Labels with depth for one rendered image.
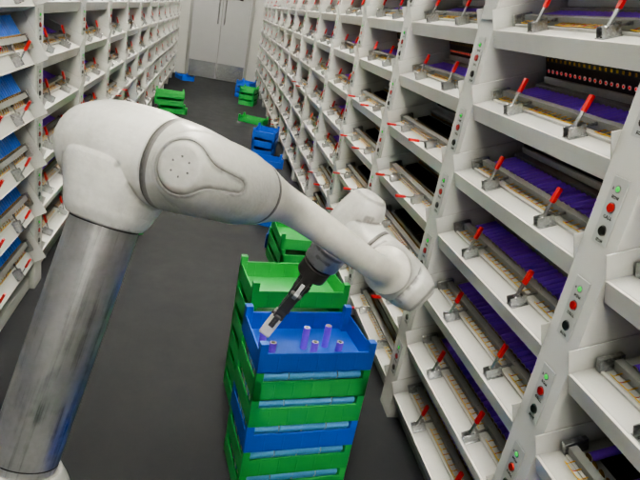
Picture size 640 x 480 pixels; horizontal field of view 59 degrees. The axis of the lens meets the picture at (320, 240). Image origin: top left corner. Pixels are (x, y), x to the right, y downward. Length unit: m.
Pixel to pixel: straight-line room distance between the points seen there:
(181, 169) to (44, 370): 0.36
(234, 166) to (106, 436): 1.22
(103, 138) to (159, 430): 1.17
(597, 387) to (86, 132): 0.94
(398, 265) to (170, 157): 0.59
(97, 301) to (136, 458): 0.94
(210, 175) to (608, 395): 0.78
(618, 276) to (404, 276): 0.39
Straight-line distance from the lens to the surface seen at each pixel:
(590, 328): 1.15
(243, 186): 0.75
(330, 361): 1.43
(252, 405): 1.45
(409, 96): 2.33
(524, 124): 1.40
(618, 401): 1.13
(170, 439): 1.81
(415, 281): 1.20
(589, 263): 1.15
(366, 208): 1.23
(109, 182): 0.81
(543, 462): 1.27
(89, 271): 0.85
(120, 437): 1.81
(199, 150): 0.71
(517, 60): 1.69
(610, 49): 1.23
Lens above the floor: 1.19
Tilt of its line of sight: 21 degrees down
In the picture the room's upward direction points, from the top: 11 degrees clockwise
